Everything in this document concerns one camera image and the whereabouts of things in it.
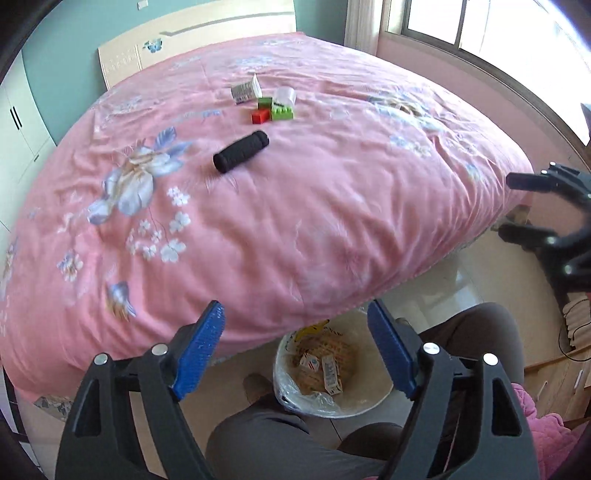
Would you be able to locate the white trash bin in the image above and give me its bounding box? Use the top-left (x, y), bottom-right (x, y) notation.
top-left (273, 318), bottom-right (395, 418)

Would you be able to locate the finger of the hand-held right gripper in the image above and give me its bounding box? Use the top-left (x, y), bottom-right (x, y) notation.
top-left (506, 162), bottom-right (591, 213)
top-left (498, 223), bottom-right (591, 301)

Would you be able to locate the white printed carton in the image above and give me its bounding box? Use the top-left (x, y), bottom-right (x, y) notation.
top-left (231, 74), bottom-right (263, 105)

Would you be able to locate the window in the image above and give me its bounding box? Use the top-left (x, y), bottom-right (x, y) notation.
top-left (383, 0), bottom-right (591, 144)

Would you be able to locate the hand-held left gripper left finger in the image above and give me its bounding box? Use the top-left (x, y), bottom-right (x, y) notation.
top-left (55, 300), bottom-right (227, 480)

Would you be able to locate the wooden furniture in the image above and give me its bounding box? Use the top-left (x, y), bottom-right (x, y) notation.
top-left (524, 346), bottom-right (591, 425)

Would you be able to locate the black foam grip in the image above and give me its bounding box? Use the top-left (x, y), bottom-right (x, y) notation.
top-left (213, 130), bottom-right (270, 175)

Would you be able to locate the blue floral bed sheet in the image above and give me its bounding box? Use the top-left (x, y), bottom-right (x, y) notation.
top-left (34, 394), bottom-right (75, 418)

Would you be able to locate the pink fleece garment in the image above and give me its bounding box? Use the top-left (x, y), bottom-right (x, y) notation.
top-left (510, 383), bottom-right (591, 462)

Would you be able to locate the pink floral blanket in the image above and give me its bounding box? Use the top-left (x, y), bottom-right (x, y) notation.
top-left (0, 31), bottom-right (536, 407)

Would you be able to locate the yellow wrapper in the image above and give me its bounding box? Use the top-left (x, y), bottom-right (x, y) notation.
top-left (295, 324), bottom-right (329, 342)

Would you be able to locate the white ribbed heater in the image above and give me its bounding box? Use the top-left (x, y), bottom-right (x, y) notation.
top-left (563, 295), bottom-right (591, 347)

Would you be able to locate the cream bed headboard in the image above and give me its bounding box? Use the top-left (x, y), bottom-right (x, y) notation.
top-left (98, 0), bottom-right (296, 90)

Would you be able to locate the white curtain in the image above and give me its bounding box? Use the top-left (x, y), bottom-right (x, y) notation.
top-left (344, 0), bottom-right (389, 56)

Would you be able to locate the person's left leg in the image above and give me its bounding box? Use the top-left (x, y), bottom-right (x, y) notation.
top-left (205, 397), bottom-right (324, 480)

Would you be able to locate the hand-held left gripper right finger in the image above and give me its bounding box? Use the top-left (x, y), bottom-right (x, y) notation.
top-left (367, 299), bottom-right (541, 480)

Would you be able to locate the cream wardrobe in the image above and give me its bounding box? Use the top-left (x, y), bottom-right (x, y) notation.
top-left (0, 51), bottom-right (58, 232)

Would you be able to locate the black cable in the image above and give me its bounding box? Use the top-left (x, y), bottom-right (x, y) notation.
top-left (557, 318), bottom-right (578, 361)

